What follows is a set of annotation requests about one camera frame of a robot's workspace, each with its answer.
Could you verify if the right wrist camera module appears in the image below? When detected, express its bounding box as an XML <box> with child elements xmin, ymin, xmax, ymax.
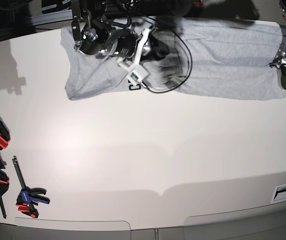
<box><xmin>126</xmin><ymin>64</ymin><xmax>149</xmax><ymax>85</ymax></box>

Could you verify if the black right camera cable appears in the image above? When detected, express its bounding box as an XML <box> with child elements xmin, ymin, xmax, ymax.
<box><xmin>140</xmin><ymin>29</ymin><xmax>193</xmax><ymax>94</ymax></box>

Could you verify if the blue black bar clamp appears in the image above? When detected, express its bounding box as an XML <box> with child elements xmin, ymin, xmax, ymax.
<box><xmin>12</xmin><ymin>156</ymin><xmax>50</xmax><ymax>219</ymax></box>

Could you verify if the right arm black robot arm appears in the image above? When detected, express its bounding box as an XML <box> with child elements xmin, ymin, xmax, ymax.
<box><xmin>71</xmin><ymin>0</ymin><xmax>170</xmax><ymax>65</ymax></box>

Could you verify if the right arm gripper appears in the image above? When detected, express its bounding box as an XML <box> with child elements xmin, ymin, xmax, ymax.
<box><xmin>99</xmin><ymin>28</ymin><xmax>169</xmax><ymax>62</ymax></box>

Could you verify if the grey T-shirt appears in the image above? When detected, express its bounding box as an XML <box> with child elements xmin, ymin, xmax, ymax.
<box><xmin>61</xmin><ymin>18</ymin><xmax>286</xmax><ymax>101</ymax></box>

